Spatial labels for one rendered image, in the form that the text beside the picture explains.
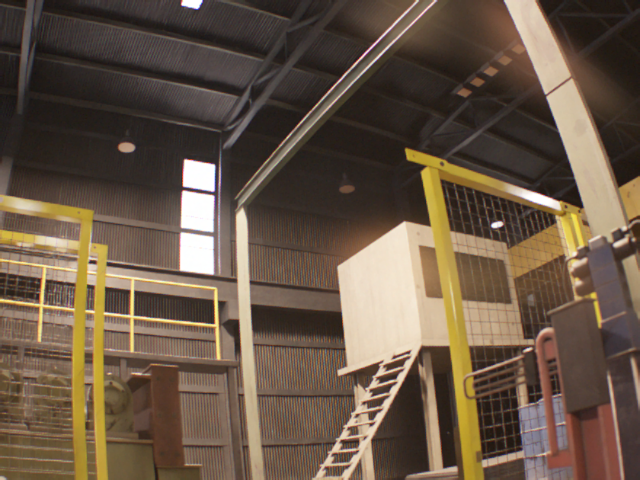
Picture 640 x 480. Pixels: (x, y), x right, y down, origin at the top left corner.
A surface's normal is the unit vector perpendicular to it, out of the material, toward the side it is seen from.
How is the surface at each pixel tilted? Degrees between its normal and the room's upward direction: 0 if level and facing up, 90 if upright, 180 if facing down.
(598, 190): 90
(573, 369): 90
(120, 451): 90
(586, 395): 90
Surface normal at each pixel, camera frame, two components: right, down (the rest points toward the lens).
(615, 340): -0.85, -0.13
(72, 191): 0.52, -0.37
